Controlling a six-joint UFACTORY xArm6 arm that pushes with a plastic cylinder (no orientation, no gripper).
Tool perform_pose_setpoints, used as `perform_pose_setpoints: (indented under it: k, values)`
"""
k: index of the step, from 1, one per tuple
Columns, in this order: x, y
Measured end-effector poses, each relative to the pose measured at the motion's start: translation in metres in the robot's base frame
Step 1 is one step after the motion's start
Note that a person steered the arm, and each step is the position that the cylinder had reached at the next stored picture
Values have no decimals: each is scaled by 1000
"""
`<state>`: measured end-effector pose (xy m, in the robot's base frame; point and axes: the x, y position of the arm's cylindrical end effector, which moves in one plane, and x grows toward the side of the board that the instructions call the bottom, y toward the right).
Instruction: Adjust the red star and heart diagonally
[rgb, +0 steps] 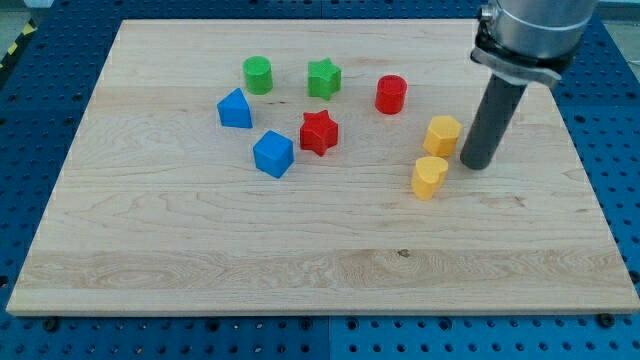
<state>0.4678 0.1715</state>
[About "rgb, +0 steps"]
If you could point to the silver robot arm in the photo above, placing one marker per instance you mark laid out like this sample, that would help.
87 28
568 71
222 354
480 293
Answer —
521 42

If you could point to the green cylinder block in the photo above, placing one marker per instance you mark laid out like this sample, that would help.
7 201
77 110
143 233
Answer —
258 75

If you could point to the blue cube block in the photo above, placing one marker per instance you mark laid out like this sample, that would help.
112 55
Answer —
273 154

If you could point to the blue triangle block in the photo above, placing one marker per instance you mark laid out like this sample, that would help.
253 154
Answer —
234 110

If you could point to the green star block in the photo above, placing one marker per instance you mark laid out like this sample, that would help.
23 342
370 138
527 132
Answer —
324 79

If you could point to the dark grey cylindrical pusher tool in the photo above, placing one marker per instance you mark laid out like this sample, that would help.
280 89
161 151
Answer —
493 116

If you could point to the red star block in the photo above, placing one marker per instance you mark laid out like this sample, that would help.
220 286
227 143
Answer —
318 132

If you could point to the red cylinder block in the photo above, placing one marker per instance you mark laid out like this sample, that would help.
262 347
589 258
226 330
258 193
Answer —
390 94

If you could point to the yellow heart block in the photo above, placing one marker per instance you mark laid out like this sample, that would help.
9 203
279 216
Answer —
428 176

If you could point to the yellow hexagon block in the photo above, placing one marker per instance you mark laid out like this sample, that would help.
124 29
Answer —
442 135

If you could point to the light wooden board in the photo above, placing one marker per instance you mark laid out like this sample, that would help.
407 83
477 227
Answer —
160 210

